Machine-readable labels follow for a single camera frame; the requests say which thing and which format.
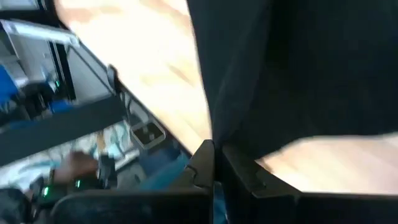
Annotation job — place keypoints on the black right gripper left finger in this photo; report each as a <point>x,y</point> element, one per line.
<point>130,208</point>

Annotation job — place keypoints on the black cloth napkin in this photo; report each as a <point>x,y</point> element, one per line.
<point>295,77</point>

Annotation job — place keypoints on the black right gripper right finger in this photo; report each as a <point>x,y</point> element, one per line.
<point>295,210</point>

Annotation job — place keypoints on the person's hand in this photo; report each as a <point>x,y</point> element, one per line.
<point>74,166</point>

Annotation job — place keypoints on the person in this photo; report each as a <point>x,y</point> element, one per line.
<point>164,174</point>

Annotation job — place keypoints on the black aluminium table frame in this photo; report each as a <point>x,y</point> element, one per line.
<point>62,130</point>

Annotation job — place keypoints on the silver aluminium bar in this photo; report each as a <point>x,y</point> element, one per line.
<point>37,32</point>

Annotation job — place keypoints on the small silver depth camera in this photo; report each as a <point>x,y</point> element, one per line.
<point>148,135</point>

